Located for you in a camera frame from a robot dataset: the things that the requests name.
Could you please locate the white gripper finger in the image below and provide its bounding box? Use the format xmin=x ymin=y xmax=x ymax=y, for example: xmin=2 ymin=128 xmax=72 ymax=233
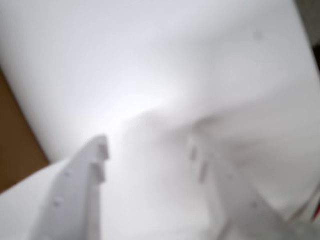
xmin=24 ymin=134 xmax=111 ymax=240
xmin=187 ymin=134 xmax=296 ymax=240

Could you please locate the brown cardboard box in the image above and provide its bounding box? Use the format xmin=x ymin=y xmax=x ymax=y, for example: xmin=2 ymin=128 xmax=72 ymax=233
xmin=0 ymin=66 xmax=50 ymax=195

